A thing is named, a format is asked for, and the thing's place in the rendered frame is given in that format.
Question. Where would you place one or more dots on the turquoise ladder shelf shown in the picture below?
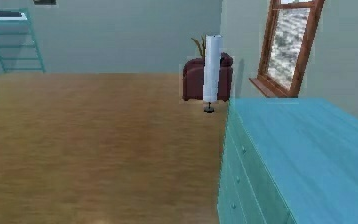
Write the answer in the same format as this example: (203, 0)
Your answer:
(17, 40)

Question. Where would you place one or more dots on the dark red armchair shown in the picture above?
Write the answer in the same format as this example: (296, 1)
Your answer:
(193, 80)

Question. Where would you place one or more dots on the brown wooden framed window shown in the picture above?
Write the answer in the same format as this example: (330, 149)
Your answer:
(287, 46)

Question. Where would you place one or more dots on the white cylinder floor lamp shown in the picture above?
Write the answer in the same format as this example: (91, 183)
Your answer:
(212, 66)

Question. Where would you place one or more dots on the brown dry house plant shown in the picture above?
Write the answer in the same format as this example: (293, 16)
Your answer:
(200, 46)

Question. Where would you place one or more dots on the dark flat laptop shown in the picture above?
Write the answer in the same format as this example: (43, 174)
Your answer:
(3, 14)

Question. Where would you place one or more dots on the turquoise chest of drawers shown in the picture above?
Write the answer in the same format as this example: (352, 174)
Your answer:
(297, 160)

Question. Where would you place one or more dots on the dark framed wall picture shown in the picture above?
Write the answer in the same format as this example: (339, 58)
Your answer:
(45, 2)

